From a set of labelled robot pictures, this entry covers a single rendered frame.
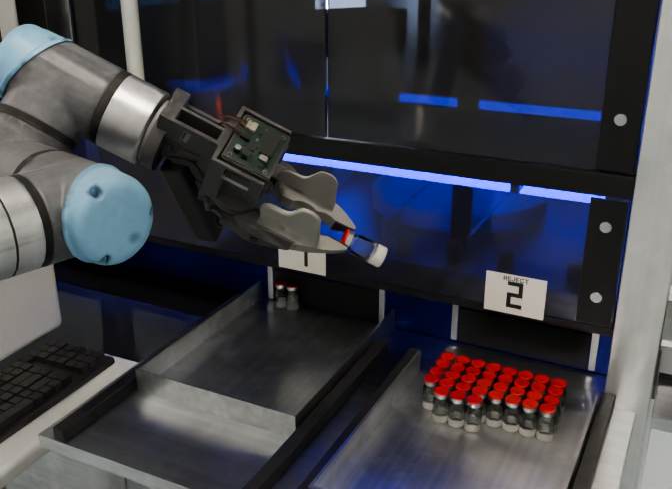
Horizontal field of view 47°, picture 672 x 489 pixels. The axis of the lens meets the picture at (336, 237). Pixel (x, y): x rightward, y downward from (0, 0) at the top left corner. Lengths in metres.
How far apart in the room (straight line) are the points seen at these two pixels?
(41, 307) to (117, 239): 0.89
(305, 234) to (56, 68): 0.27
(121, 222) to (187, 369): 0.61
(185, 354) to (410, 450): 0.41
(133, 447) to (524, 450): 0.50
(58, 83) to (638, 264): 0.73
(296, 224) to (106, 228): 0.20
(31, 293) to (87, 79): 0.79
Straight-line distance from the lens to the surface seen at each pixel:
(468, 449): 1.04
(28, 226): 0.61
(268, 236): 0.75
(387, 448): 1.03
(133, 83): 0.75
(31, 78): 0.76
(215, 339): 1.28
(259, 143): 0.72
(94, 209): 0.61
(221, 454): 1.03
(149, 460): 1.04
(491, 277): 1.12
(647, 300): 1.09
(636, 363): 1.13
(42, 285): 1.50
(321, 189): 0.76
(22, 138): 0.74
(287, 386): 1.15
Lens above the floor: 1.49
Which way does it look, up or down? 21 degrees down
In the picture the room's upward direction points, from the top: straight up
